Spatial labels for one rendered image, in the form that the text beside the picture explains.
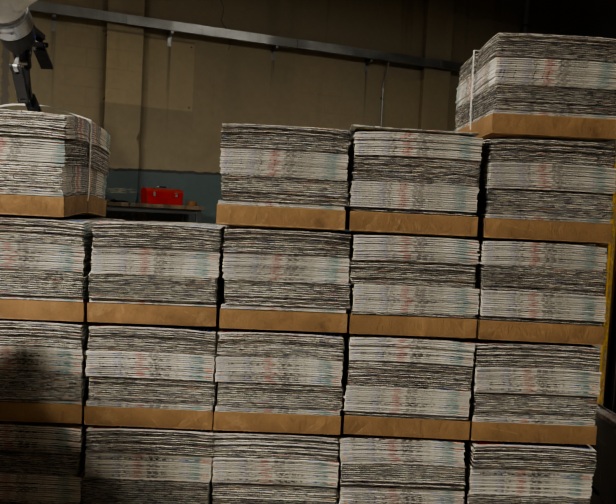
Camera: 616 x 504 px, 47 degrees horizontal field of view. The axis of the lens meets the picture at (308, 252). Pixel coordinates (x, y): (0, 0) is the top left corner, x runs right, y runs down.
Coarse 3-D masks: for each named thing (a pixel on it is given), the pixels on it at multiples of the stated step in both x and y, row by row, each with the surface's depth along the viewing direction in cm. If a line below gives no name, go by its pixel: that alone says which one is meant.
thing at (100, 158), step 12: (96, 132) 176; (96, 144) 176; (108, 144) 189; (96, 156) 178; (108, 156) 190; (96, 168) 179; (108, 168) 190; (96, 180) 182; (96, 192) 181; (72, 216) 185; (84, 216) 183; (96, 216) 187
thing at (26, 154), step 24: (0, 120) 152; (24, 120) 152; (48, 120) 152; (72, 120) 156; (0, 144) 153; (24, 144) 153; (48, 144) 153; (72, 144) 159; (0, 168) 153; (24, 168) 154; (48, 168) 154; (72, 168) 160; (0, 192) 154; (24, 192) 154; (48, 192) 154; (72, 192) 161; (24, 216) 156; (48, 216) 154
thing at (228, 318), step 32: (64, 320) 157; (96, 320) 157; (128, 320) 157; (160, 320) 157; (192, 320) 157; (224, 320) 157; (256, 320) 158; (288, 320) 158; (320, 320) 158; (352, 320) 158; (384, 320) 158; (416, 320) 158; (448, 320) 159; (0, 416) 157; (32, 416) 157; (64, 416) 158; (96, 416) 158; (128, 416) 158; (160, 416) 158; (192, 416) 158; (224, 416) 158; (256, 416) 159; (288, 416) 159; (320, 416) 159; (352, 416) 159
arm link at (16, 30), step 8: (24, 16) 151; (0, 24) 149; (8, 24) 149; (16, 24) 150; (24, 24) 152; (32, 24) 155; (0, 32) 151; (8, 32) 151; (16, 32) 152; (24, 32) 153; (8, 40) 154
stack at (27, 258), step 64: (0, 256) 155; (64, 256) 156; (128, 256) 157; (192, 256) 157; (256, 256) 157; (320, 256) 158; (384, 256) 158; (448, 256) 159; (0, 320) 157; (0, 384) 157; (64, 384) 158; (128, 384) 158; (192, 384) 158; (256, 384) 159; (320, 384) 158; (384, 384) 160; (448, 384) 160; (0, 448) 158; (64, 448) 159; (128, 448) 158; (192, 448) 159; (256, 448) 160; (320, 448) 160; (384, 448) 160; (448, 448) 161
